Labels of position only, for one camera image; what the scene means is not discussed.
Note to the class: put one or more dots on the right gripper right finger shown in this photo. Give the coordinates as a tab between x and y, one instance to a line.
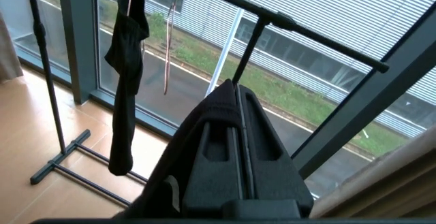
272	169

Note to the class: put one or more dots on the black garment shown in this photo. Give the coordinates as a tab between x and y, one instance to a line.
190	139

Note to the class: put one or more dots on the black shorts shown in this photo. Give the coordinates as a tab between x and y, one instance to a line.
126	81

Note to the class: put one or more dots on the window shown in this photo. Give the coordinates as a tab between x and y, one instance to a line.
374	91

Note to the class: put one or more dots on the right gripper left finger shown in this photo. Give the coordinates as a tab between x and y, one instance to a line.
214	176

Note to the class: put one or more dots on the beige curtain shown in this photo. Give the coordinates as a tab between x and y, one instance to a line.
8	53
385	183

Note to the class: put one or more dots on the black clothes rack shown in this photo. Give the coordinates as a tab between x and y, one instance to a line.
306	31

